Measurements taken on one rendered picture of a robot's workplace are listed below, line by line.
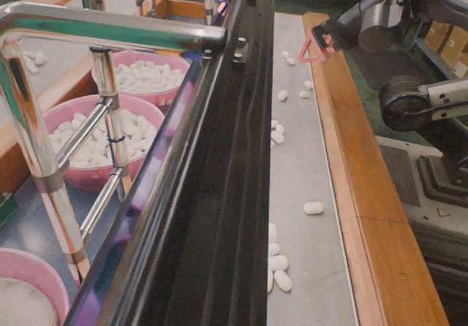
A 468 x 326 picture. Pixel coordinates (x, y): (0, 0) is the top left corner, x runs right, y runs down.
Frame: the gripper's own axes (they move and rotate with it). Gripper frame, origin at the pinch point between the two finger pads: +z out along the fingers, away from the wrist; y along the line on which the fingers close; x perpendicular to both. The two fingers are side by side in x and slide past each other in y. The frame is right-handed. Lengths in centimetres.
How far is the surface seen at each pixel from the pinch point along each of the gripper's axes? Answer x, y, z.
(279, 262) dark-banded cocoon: -28.2, -38.4, -3.9
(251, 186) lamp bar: -12, -56, -31
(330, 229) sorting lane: -30.7, -25.3, -3.2
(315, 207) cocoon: -26.4, -24.8, -2.1
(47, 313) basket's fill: -17, -66, 10
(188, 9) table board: 58, 39, 74
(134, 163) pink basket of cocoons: -3.0, -42.1, 18.5
